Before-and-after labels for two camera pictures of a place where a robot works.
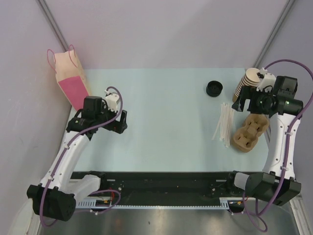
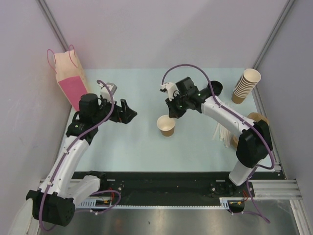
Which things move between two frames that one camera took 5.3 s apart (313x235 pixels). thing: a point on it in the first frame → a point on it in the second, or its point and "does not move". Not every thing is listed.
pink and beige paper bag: (71, 77) does not move
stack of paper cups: (250, 78) does not move
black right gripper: (250, 93) → (173, 112)
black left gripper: (116, 126) → (123, 114)
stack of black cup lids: (214, 88) does not move
